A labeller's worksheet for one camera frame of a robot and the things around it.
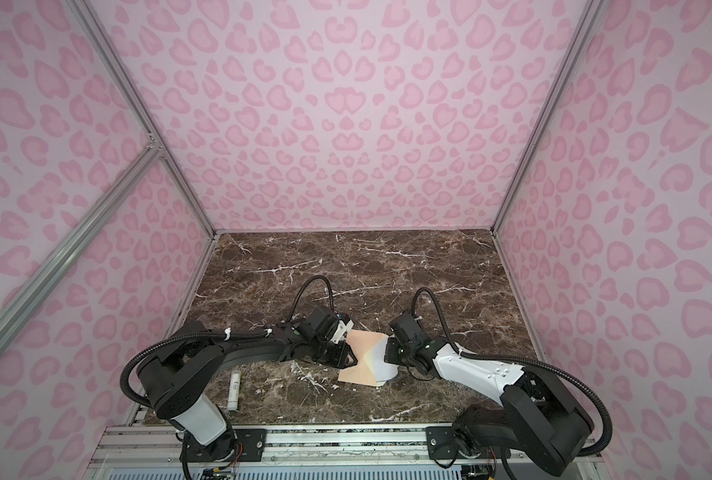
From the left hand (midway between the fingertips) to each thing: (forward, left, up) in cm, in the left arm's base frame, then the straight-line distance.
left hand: (355, 360), depth 85 cm
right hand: (+2, -10, +1) cm, 10 cm away
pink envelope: (-3, -1, -3) cm, 4 cm away
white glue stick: (-8, +32, 0) cm, 33 cm away
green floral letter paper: (-3, -8, -1) cm, 9 cm away
